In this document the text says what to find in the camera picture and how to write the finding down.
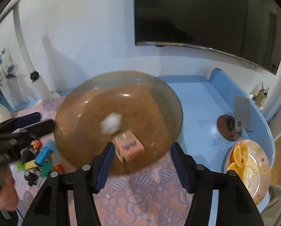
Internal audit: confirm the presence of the blue rectangular lighter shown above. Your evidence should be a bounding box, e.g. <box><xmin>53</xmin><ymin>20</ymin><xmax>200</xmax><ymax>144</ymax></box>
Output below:
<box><xmin>34</xmin><ymin>146</ymin><xmax>52</xmax><ymax>167</ymax></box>

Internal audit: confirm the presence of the black wall television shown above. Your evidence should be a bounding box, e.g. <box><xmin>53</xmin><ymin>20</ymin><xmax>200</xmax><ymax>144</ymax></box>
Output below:
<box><xmin>134</xmin><ymin>0</ymin><xmax>281</xmax><ymax>74</ymax></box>

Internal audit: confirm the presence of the white earbud case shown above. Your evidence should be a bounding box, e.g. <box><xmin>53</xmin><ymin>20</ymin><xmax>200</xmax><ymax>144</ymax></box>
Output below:
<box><xmin>101</xmin><ymin>113</ymin><xmax>122</xmax><ymax>135</ymax></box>

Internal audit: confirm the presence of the amber ribbed glass bowl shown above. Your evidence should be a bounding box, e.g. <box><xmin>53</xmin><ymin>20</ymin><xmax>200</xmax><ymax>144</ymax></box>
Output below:
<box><xmin>54</xmin><ymin>71</ymin><xmax>183</xmax><ymax>175</ymax></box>

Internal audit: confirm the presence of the white floor lamp pole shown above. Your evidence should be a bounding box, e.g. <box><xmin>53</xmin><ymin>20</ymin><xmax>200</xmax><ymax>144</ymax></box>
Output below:
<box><xmin>12</xmin><ymin>0</ymin><xmax>60</xmax><ymax>101</ymax></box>

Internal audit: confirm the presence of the person left hand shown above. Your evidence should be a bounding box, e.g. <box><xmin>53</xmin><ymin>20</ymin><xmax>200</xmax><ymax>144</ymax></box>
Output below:
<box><xmin>0</xmin><ymin>165</ymin><xmax>19</xmax><ymax>212</ymax></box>

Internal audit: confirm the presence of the red boy figurine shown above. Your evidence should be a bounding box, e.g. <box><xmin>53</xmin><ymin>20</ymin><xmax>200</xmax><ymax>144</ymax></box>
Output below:
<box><xmin>31</xmin><ymin>140</ymin><xmax>43</xmax><ymax>152</ymax></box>

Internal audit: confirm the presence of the black animal toy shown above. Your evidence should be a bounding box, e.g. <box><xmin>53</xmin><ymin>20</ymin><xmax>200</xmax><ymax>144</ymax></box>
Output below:
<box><xmin>24</xmin><ymin>172</ymin><xmax>38</xmax><ymax>187</ymax></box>

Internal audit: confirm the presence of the plate with orange slices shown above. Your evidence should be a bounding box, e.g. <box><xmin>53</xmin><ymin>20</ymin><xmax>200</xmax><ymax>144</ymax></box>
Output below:
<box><xmin>224</xmin><ymin>139</ymin><xmax>271</xmax><ymax>205</ymax></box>

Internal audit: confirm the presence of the pink rectangular eraser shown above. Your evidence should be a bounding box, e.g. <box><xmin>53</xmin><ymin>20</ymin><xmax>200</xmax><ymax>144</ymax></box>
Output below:
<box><xmin>112</xmin><ymin>130</ymin><xmax>145</xmax><ymax>163</ymax></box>

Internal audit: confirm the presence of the brown round phone stand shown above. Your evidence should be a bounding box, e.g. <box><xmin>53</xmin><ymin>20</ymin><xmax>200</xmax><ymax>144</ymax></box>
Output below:
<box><xmin>217</xmin><ymin>96</ymin><xmax>251</xmax><ymax>141</ymax></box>

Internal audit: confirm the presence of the pen holder with pens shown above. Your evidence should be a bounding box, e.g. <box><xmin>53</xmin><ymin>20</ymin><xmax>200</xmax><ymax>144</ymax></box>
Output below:
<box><xmin>253</xmin><ymin>82</ymin><xmax>269</xmax><ymax>108</ymax></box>

